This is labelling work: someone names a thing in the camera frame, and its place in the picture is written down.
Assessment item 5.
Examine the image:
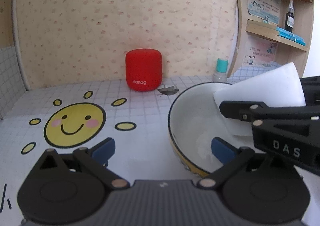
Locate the teal capped small bottle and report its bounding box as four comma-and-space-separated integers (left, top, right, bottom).
213, 58, 228, 83

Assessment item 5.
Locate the dark dropper bottle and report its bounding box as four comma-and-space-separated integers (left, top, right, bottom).
284, 0, 295, 32

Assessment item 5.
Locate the white yellow ceramic bowl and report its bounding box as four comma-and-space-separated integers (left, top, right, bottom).
168, 82, 260, 177

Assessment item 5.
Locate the red cylindrical speaker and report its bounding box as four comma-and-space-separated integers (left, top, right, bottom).
125, 49, 162, 91

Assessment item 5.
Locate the wooden bookshelf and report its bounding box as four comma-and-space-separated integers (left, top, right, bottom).
229, 0, 315, 75

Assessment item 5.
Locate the tan book stack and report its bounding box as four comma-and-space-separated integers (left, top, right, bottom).
246, 19, 279, 38

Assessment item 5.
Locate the white sponge block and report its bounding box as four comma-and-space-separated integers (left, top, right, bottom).
213, 61, 307, 137

